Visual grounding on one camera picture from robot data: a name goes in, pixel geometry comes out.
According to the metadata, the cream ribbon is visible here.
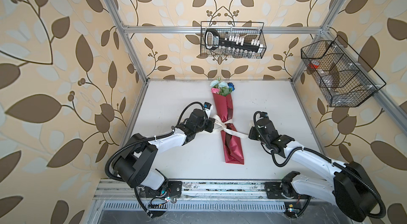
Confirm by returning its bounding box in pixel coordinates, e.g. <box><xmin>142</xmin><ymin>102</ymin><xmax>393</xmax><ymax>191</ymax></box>
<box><xmin>213</xmin><ymin>115</ymin><xmax>249</xmax><ymax>138</ymax></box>

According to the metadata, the dark red wrapping paper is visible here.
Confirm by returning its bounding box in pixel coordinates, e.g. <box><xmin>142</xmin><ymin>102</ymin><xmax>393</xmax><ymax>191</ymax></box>
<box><xmin>213</xmin><ymin>93</ymin><xmax>244</xmax><ymax>165</ymax></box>

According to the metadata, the pink fake rose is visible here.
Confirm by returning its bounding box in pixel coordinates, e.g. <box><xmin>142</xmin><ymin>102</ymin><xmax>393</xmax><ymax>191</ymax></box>
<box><xmin>211</xmin><ymin>88</ymin><xmax>220</xmax><ymax>94</ymax></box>

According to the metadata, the light blue fake rose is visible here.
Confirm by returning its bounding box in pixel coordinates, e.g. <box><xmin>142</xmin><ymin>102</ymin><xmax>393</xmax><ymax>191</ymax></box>
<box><xmin>210</xmin><ymin>78</ymin><xmax>232</xmax><ymax>96</ymax></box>

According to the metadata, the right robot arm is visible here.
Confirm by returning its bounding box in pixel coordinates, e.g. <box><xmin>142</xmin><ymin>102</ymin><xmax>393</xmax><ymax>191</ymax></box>
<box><xmin>249</xmin><ymin>111</ymin><xmax>386</xmax><ymax>222</ymax></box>

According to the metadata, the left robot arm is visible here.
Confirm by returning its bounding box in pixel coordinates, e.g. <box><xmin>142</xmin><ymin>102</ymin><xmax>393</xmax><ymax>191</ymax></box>
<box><xmin>105</xmin><ymin>102</ymin><xmax>215</xmax><ymax>218</ymax></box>

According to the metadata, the black tool in basket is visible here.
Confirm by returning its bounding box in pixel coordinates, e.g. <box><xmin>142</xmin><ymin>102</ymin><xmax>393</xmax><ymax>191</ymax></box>
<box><xmin>200</xmin><ymin>28</ymin><xmax>267</xmax><ymax>55</ymax></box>

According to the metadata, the plastic bottle red cap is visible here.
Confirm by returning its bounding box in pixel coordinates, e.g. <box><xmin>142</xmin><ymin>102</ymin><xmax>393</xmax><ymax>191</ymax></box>
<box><xmin>309</xmin><ymin>60</ymin><xmax>340</xmax><ymax>94</ymax></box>

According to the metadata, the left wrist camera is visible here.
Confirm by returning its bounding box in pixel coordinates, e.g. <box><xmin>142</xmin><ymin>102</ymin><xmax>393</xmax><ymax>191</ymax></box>
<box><xmin>203</xmin><ymin>102</ymin><xmax>213</xmax><ymax>117</ymax></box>

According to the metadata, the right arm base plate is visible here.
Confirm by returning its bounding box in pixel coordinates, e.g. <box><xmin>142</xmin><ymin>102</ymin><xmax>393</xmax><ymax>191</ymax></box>
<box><xmin>265</xmin><ymin>181</ymin><xmax>309</xmax><ymax>200</ymax></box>

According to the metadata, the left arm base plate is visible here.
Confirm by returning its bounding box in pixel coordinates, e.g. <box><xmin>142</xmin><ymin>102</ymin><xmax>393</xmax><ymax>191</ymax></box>
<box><xmin>139</xmin><ymin>180</ymin><xmax>183</xmax><ymax>198</ymax></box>

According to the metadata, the back wire basket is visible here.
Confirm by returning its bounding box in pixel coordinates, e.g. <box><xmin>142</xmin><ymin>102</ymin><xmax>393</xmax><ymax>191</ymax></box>
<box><xmin>200</xmin><ymin>21</ymin><xmax>267</xmax><ymax>59</ymax></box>

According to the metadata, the wire basket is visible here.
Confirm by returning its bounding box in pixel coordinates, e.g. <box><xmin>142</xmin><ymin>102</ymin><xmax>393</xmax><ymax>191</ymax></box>
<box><xmin>301</xmin><ymin>35</ymin><xmax>386</xmax><ymax>107</ymax></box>
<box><xmin>200</xmin><ymin>21</ymin><xmax>267</xmax><ymax>59</ymax></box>

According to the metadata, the right wire basket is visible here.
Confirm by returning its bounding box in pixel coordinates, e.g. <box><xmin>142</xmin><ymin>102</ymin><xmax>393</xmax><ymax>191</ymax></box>
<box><xmin>301</xmin><ymin>35</ymin><xmax>386</xmax><ymax>107</ymax></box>

